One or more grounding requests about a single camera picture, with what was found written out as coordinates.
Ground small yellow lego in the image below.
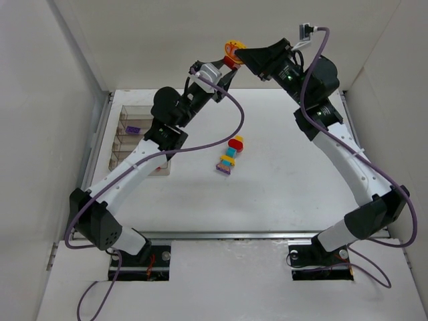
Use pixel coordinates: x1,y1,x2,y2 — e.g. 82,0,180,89
224,40,247,64

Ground red rounded lego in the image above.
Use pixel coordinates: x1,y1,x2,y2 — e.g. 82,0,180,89
228,138,244,153

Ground yellow lego plate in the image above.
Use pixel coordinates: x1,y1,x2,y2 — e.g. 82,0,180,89
220,155,235,167

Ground purple tan lego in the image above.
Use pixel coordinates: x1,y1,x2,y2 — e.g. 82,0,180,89
215,162,231,175

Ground purple lego plate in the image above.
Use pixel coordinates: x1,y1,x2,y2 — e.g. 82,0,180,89
125,126,141,135

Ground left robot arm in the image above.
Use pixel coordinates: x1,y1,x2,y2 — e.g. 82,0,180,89
66,57,239,261

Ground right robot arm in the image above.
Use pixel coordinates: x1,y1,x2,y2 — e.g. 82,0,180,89
235,39,409,268

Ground clear bin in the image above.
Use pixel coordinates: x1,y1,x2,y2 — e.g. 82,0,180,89
112,134,144,152
116,119,152,135
120,105,153,121
108,149,171,177

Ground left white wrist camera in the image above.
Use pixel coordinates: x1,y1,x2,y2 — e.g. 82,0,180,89
195,63,223,94

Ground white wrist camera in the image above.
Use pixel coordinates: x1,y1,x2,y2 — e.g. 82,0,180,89
292,23,318,51
195,63,223,94

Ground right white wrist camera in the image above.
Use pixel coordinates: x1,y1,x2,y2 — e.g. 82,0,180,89
292,23,318,51

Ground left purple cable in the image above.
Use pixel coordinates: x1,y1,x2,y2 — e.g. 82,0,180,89
64,66,244,320

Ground purple cable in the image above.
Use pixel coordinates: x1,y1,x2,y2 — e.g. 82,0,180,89
64,66,244,320
299,25,419,289

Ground aluminium rail front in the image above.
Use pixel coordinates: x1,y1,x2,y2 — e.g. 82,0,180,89
142,231,318,240

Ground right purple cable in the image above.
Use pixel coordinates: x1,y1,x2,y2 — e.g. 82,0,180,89
299,25,419,289

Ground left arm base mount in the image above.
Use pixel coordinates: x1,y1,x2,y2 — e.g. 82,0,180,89
107,242,172,282

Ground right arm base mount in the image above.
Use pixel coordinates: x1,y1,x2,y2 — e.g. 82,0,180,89
286,244,354,281

